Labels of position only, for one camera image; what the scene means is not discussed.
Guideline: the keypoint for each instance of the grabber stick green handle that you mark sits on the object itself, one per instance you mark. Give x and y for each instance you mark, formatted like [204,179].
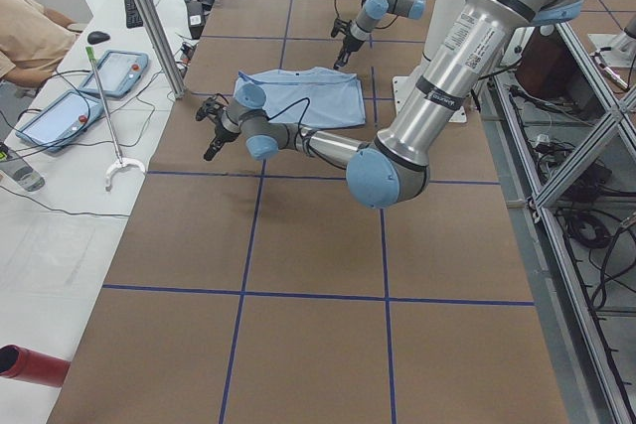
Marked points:
[120,162]

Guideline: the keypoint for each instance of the clear water bottle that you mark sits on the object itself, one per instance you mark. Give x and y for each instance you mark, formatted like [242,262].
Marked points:
[14,166]

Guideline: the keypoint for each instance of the black computer mouse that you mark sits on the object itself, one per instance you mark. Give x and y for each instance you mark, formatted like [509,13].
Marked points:
[97,37]

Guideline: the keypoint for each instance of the aluminium frame post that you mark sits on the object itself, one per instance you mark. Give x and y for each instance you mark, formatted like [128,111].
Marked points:
[161,47]

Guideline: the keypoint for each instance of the lower blue teach pendant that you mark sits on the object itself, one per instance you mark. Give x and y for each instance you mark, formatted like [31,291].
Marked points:
[62,121]

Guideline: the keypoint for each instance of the light blue t-shirt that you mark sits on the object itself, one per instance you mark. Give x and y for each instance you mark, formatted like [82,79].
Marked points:
[319,98]

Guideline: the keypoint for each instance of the black keyboard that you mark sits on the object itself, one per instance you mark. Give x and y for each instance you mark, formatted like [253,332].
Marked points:
[133,17]

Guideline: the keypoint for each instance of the blue teach pendant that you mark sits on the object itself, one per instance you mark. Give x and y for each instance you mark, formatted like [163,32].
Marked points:
[62,121]
[119,71]

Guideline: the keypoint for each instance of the red cylinder bottle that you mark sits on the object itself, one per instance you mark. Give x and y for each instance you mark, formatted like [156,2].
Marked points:
[33,367]

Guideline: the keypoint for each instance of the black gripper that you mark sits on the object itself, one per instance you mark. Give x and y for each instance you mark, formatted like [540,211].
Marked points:
[220,135]
[349,44]

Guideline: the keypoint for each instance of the person in beige shirt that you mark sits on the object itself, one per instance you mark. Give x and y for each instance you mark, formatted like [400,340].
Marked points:
[34,40]

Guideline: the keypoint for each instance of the upper blue teach pendant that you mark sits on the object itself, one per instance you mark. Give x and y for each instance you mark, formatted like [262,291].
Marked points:
[119,71]

